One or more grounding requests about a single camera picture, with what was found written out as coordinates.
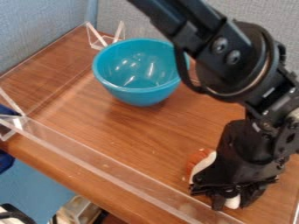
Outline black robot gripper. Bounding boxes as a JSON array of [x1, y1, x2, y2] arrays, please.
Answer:
[[191, 120, 291, 211]]

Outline toy mushroom brown cap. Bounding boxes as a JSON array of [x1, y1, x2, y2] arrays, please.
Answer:
[[184, 148, 243, 210]]

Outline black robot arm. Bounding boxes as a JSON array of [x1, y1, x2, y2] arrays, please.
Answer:
[[128, 0, 299, 211]]

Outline blue plastic bowl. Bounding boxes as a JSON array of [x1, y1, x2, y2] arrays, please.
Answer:
[[92, 38, 181, 107]]

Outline grey box under table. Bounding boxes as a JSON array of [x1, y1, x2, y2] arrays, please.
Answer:
[[46, 195, 101, 224]]

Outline black object at bottom left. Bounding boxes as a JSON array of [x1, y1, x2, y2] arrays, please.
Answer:
[[0, 204, 36, 224]]

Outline dark blue cloth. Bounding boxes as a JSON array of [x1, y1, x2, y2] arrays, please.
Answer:
[[0, 103, 20, 174]]

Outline clear acrylic table barrier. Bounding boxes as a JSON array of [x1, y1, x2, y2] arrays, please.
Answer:
[[0, 20, 299, 224]]

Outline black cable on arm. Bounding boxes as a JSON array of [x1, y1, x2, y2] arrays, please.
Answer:
[[172, 46, 208, 95]]

